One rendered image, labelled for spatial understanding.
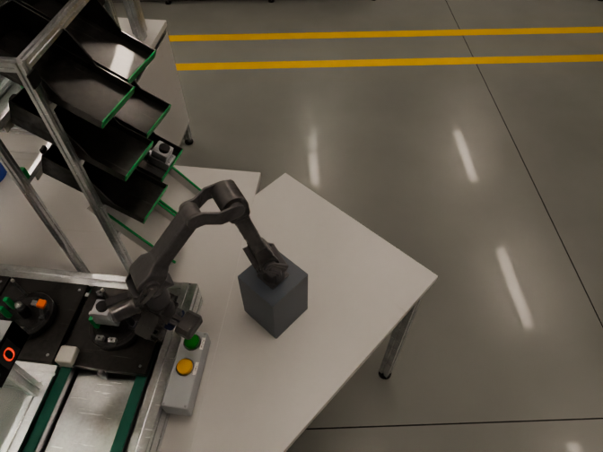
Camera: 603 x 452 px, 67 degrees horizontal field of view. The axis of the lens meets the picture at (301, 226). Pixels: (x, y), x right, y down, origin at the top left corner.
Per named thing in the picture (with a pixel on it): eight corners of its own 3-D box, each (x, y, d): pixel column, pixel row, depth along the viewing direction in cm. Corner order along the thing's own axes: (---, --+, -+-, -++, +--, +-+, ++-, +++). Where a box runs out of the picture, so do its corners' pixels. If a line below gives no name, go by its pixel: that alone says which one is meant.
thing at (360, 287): (436, 280, 152) (438, 275, 150) (232, 512, 112) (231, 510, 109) (285, 178, 182) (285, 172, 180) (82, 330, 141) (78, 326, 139)
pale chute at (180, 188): (199, 198, 154) (206, 194, 151) (182, 227, 147) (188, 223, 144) (129, 142, 143) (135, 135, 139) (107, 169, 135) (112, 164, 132)
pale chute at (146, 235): (187, 233, 145) (194, 229, 142) (168, 266, 137) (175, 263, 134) (111, 176, 133) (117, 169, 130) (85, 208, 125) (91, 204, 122)
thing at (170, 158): (174, 161, 136) (179, 147, 130) (167, 171, 133) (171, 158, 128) (148, 147, 135) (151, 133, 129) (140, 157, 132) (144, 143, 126)
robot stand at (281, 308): (308, 308, 143) (308, 273, 127) (275, 339, 136) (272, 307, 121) (275, 282, 149) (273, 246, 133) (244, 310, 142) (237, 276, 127)
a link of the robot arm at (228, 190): (229, 173, 96) (203, 188, 95) (244, 195, 92) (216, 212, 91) (269, 246, 123) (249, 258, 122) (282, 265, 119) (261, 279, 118)
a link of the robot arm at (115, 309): (146, 256, 101) (91, 279, 97) (158, 283, 96) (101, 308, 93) (159, 282, 110) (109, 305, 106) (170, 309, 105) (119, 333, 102)
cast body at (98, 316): (125, 311, 124) (116, 299, 118) (118, 326, 121) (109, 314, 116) (94, 308, 124) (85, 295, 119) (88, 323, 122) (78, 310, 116)
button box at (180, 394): (211, 341, 132) (207, 331, 127) (191, 416, 119) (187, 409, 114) (187, 338, 132) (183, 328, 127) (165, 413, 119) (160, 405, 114)
